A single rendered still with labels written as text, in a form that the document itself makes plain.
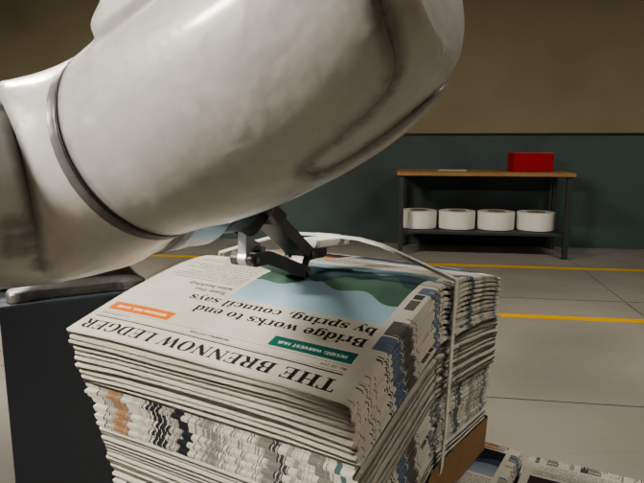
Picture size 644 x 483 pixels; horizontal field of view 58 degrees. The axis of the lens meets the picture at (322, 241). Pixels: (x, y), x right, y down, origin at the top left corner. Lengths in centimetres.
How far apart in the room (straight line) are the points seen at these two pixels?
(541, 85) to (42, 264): 698
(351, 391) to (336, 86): 24
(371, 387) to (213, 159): 24
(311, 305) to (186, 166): 29
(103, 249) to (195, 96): 11
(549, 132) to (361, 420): 684
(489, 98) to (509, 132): 46
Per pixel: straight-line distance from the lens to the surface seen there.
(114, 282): 89
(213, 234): 42
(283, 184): 24
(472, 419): 73
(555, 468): 80
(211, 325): 50
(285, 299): 52
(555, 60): 724
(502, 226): 651
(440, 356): 56
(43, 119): 29
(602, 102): 733
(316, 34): 20
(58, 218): 29
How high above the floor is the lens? 121
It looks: 10 degrees down
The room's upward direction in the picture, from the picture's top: straight up
